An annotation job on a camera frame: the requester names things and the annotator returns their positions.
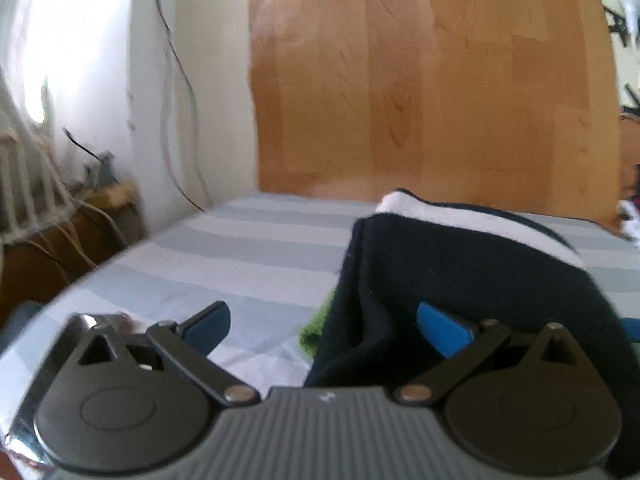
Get small grey charger box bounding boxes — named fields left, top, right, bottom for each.
left=96, top=152, right=118, bottom=188

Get wooden bedside table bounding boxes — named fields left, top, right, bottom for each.
left=1, top=181, right=145, bottom=322

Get black smartphone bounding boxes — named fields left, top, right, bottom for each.
left=3, top=313, right=134, bottom=472

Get white wifi router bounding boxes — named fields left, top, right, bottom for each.
left=1, top=88, right=74, bottom=245

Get wooden headboard panel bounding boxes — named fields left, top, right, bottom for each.
left=250, top=0, right=620, bottom=223

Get striped blue bed sheet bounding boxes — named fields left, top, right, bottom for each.
left=0, top=188, right=640, bottom=441

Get wall cables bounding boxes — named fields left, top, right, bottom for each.
left=152, top=0, right=214, bottom=214

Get white folded garment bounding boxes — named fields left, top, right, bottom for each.
left=616, top=200, right=640, bottom=248

